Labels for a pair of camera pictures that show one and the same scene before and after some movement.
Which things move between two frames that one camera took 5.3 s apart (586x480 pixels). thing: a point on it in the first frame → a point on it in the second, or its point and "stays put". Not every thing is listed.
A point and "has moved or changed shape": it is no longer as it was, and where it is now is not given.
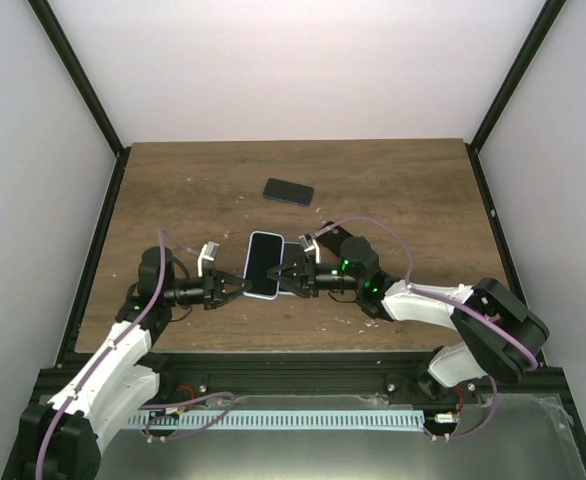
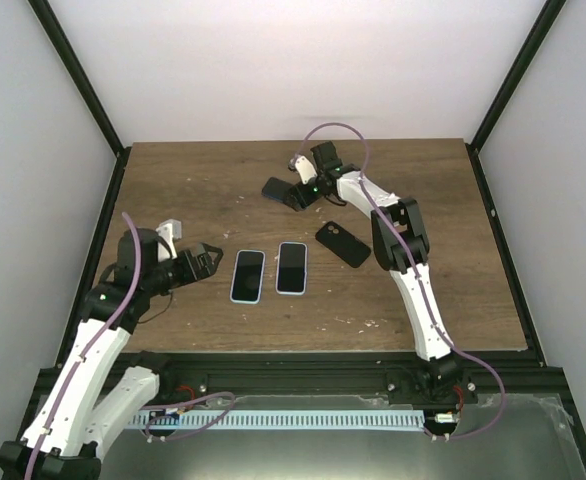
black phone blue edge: x=288 y=192 stays put
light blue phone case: x=292 y=253 stays put
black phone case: x=333 y=238 stays put
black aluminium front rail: x=327 y=375 stays put
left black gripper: x=211 y=276 → x=193 y=274
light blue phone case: x=264 y=253 has moved or changed shape
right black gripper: x=308 y=284 → x=306 y=201
